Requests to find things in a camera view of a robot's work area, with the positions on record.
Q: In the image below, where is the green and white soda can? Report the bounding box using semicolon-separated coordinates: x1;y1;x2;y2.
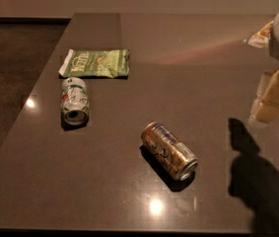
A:
61;77;90;125

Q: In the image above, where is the orange soda can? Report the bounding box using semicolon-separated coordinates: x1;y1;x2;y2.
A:
141;121;198;181

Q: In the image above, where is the green chip bag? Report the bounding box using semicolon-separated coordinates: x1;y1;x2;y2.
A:
59;48;130;78

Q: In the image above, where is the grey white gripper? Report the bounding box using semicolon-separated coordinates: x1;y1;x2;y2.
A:
248;13;279;124

